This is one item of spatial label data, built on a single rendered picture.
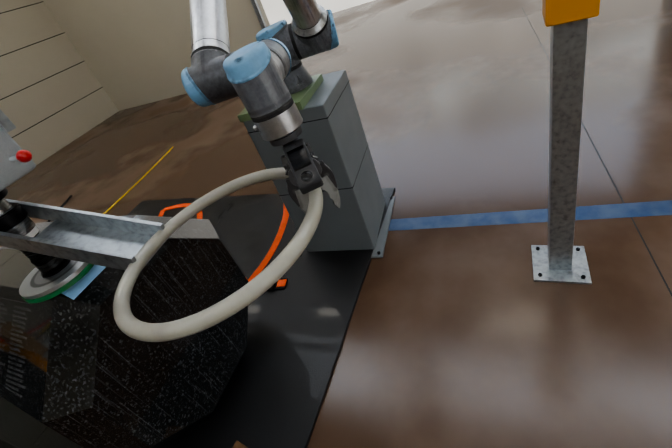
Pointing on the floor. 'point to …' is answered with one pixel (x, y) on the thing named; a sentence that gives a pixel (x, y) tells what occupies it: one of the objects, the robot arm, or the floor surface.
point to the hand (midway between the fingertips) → (325, 211)
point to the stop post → (565, 125)
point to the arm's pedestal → (349, 210)
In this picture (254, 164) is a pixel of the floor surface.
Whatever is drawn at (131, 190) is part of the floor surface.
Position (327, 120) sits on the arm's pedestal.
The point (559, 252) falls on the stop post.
